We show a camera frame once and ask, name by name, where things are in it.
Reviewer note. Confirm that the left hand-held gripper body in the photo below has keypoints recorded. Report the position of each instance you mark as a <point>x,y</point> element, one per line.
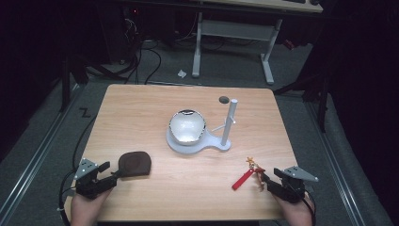
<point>89,185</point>

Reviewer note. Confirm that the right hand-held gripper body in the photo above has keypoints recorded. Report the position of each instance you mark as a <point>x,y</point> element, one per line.
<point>291,186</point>

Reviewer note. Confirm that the brown pouch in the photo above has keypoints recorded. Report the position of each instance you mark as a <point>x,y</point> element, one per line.
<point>135,164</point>

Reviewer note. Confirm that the person's left hand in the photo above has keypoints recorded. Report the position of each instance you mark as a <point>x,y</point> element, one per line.
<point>86,208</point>

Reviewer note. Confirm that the person's right hand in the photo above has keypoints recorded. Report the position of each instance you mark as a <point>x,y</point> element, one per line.
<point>296,212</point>

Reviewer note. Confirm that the white stand with pole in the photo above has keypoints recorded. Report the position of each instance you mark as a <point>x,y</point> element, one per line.
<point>228,125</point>

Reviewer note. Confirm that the shiny metal bowl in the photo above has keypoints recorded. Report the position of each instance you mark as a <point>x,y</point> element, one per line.
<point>187,127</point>

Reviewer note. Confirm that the black metal stand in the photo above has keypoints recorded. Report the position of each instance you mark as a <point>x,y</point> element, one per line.
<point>313,84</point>
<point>70,78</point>

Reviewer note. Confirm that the white paper scrap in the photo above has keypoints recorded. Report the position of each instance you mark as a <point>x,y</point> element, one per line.
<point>181,73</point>

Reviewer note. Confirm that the dark computer tower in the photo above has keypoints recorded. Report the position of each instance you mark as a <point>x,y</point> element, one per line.
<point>117,34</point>

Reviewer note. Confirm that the white desk with metal legs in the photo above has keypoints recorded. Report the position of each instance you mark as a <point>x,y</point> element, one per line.
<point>235,29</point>

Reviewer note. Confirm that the metal floor rail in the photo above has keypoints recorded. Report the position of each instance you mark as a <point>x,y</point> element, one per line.
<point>34,160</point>
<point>334,163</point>

